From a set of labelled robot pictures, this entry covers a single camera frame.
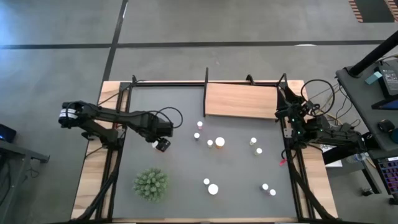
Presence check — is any dark tablet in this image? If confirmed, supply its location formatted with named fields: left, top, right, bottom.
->
left=371, top=98, right=398, bottom=111

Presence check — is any artificial green potted plant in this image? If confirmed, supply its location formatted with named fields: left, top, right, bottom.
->
left=133, top=167, right=169, bottom=203

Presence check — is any dark rug with striped border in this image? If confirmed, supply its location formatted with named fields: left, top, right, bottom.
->
left=348, top=0, right=398, bottom=23

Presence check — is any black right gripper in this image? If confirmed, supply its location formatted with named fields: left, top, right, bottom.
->
left=275, top=88, right=307, bottom=125

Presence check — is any black device with blue light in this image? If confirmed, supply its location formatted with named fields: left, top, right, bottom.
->
left=0, top=123, right=17, bottom=144

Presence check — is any black power adapter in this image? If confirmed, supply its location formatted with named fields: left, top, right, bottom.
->
left=377, top=62, right=398, bottom=96

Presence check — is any grey side desk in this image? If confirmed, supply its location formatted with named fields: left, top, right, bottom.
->
left=335, top=55, right=398, bottom=153
left=0, top=138, right=50, bottom=224

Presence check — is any black pole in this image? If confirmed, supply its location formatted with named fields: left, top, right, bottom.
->
left=347, top=30, right=398, bottom=77

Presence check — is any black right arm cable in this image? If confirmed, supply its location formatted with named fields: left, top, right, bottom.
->
left=300, top=79, right=336, bottom=118

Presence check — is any teal small box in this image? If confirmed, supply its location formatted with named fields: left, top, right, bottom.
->
left=365, top=71, right=383, bottom=85

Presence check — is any wooden shelf board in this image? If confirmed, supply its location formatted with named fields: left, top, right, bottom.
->
left=205, top=82, right=279, bottom=120

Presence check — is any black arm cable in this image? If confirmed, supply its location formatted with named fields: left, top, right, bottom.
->
left=146, top=106, right=184, bottom=130
left=300, top=79, right=336, bottom=118

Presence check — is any white paper sheet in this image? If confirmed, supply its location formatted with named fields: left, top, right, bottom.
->
left=325, top=144, right=343, bottom=168

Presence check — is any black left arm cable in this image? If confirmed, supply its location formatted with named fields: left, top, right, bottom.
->
left=146, top=106, right=184, bottom=130

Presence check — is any black computer mouse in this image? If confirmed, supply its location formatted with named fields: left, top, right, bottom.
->
left=377, top=119, right=396, bottom=133

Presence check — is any clear plastic bottle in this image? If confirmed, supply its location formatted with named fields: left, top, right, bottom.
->
left=346, top=152, right=368, bottom=164

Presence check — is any keyboard with colourful keys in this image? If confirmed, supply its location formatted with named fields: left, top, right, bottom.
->
left=376, top=157, right=398, bottom=195

